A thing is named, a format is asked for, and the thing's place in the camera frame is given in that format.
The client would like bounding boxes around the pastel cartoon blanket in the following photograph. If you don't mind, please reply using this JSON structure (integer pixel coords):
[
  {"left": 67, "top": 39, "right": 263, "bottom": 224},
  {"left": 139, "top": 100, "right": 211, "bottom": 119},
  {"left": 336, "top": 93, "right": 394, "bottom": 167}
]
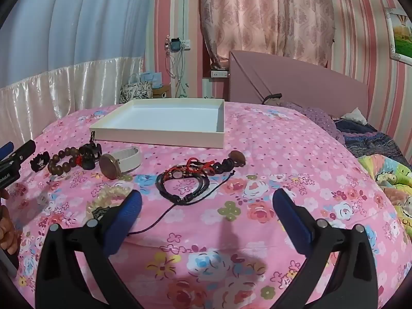
[{"left": 357, "top": 154, "right": 412, "bottom": 264}]

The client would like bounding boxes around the bundle of charging cables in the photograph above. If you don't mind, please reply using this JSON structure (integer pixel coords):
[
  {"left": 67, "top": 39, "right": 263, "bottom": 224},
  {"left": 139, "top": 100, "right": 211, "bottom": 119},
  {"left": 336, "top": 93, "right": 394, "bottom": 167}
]
[{"left": 165, "top": 49, "right": 189, "bottom": 99}]

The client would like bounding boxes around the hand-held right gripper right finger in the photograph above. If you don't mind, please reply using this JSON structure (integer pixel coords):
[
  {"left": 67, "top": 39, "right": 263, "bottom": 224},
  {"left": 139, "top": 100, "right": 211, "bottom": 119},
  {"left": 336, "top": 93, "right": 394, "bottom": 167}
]
[{"left": 272, "top": 188, "right": 379, "bottom": 309}]

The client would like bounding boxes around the purple dotted pillow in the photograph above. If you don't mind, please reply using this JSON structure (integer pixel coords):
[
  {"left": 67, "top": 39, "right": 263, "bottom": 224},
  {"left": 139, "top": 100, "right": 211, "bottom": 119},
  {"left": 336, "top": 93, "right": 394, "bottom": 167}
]
[{"left": 279, "top": 101, "right": 347, "bottom": 144}]

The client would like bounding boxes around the black hair tie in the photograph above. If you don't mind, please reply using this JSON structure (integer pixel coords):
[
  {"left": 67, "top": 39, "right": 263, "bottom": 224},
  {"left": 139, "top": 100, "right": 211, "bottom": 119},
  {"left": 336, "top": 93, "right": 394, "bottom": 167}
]
[{"left": 30, "top": 151, "right": 51, "bottom": 172}]

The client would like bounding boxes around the pink padded headboard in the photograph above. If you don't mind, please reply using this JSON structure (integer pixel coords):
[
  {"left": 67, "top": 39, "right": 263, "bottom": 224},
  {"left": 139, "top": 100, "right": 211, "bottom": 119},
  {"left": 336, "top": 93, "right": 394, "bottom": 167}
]
[{"left": 228, "top": 50, "right": 369, "bottom": 118}]

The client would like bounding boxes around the cardboard box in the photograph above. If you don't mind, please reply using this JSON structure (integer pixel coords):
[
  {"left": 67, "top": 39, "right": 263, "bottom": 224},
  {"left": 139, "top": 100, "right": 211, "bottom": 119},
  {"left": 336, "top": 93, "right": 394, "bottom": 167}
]
[{"left": 152, "top": 85, "right": 172, "bottom": 99}]

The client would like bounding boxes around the red string bracelet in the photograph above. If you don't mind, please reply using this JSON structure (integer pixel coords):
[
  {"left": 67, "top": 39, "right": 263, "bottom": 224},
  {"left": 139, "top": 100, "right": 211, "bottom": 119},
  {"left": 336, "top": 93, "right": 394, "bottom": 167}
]
[{"left": 184, "top": 157, "right": 217, "bottom": 176}]

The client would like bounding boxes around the white satin curtain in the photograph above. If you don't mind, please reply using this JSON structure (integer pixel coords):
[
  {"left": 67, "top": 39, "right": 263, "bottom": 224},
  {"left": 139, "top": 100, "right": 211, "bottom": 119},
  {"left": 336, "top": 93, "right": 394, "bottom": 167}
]
[{"left": 0, "top": 56, "right": 144, "bottom": 145}]

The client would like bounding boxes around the white shallow tray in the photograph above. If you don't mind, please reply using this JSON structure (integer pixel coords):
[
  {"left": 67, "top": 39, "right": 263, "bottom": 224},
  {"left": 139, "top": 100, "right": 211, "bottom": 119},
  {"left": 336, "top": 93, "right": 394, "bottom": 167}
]
[{"left": 89, "top": 98, "right": 225, "bottom": 149}]

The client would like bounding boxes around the pink patterned curtain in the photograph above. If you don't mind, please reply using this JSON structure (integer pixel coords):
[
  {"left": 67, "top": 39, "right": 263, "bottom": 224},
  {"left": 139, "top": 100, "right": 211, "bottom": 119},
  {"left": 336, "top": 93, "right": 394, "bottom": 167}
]
[{"left": 197, "top": 0, "right": 337, "bottom": 70}]

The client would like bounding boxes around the cream shell bracelet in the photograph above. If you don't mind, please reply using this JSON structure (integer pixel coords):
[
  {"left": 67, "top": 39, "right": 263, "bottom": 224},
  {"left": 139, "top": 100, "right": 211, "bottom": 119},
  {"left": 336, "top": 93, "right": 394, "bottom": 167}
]
[{"left": 86, "top": 185, "right": 133, "bottom": 222}]

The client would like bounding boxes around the light blue gift bag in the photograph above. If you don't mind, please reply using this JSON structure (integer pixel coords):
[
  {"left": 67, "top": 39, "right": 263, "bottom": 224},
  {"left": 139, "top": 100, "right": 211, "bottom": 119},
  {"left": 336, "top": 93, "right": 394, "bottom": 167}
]
[{"left": 141, "top": 71, "right": 163, "bottom": 89}]

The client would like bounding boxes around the watch with white strap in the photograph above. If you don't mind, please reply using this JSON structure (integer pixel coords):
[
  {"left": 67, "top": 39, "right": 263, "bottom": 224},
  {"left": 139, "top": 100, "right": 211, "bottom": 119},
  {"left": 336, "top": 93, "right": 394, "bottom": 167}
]
[{"left": 99, "top": 146, "right": 143, "bottom": 180}]

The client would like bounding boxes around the dark bracelet with wooden pendant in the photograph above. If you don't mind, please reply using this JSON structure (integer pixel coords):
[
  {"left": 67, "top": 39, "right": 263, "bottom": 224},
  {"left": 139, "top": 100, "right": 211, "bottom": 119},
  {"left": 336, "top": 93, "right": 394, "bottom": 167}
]
[{"left": 212, "top": 150, "right": 246, "bottom": 175}]

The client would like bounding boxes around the framed wall picture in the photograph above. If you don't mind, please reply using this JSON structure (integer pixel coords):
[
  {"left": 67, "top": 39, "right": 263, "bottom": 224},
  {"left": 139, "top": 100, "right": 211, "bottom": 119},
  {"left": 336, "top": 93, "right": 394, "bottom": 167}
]
[{"left": 383, "top": 6, "right": 412, "bottom": 65}]

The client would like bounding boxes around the pink floral bedsheet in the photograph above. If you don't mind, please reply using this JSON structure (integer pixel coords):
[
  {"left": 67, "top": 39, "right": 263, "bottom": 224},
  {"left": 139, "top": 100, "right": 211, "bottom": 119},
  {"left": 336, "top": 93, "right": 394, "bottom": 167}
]
[{"left": 6, "top": 101, "right": 412, "bottom": 309}]

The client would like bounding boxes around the white cloth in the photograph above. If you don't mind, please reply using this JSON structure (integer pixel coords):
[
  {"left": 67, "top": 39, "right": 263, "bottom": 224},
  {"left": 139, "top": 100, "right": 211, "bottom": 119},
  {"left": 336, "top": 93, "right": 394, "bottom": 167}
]
[{"left": 340, "top": 107, "right": 368, "bottom": 125}]

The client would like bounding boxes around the wooden bead bracelet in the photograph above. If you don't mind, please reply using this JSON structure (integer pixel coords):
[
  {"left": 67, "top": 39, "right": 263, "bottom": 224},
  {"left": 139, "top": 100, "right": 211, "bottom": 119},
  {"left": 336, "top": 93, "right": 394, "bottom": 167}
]
[{"left": 48, "top": 147, "right": 82, "bottom": 176}]

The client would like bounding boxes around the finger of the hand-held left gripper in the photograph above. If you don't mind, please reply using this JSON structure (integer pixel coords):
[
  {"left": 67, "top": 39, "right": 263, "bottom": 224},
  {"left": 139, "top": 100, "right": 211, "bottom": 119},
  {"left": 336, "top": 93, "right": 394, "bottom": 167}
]
[
  {"left": 0, "top": 141, "right": 15, "bottom": 160},
  {"left": 6, "top": 140, "right": 37, "bottom": 168}
]

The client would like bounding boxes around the light blue curtain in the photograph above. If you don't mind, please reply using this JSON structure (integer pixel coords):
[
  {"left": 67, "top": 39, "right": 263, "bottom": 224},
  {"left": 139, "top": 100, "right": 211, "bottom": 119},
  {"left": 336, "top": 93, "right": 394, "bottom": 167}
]
[{"left": 0, "top": 0, "right": 159, "bottom": 88}]

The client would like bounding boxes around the tan bag with black strap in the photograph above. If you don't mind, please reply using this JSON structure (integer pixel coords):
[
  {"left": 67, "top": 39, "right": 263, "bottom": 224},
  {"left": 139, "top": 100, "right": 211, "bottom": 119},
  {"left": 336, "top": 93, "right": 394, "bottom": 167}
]
[{"left": 262, "top": 93, "right": 284, "bottom": 107}]

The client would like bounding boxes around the person's left hand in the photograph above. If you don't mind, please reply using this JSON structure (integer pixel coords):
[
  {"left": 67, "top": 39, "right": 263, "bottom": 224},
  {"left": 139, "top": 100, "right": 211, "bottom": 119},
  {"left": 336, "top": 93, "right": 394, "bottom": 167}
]
[{"left": 0, "top": 188, "right": 22, "bottom": 253}]

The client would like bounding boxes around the dark striped blanket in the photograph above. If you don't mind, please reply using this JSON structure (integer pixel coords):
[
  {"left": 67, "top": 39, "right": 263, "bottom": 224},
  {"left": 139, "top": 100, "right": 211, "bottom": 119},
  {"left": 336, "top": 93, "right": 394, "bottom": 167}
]
[{"left": 334, "top": 119, "right": 412, "bottom": 168}]

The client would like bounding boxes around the black leather cord bracelet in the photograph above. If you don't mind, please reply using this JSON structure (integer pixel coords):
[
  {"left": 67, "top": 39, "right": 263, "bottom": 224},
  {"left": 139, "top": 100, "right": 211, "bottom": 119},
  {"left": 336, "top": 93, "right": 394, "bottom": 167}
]
[{"left": 128, "top": 167, "right": 236, "bottom": 235}]

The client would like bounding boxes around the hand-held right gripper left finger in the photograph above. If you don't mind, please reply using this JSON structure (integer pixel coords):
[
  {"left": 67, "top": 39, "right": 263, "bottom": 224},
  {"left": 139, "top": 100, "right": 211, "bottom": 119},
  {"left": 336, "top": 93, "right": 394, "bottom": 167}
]
[{"left": 35, "top": 189, "right": 144, "bottom": 309}]

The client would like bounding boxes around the floral tote bag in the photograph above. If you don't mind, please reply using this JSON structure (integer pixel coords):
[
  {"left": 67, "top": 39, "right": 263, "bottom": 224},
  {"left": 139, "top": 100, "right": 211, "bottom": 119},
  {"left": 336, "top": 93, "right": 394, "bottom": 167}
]
[{"left": 120, "top": 74, "right": 154, "bottom": 104}]

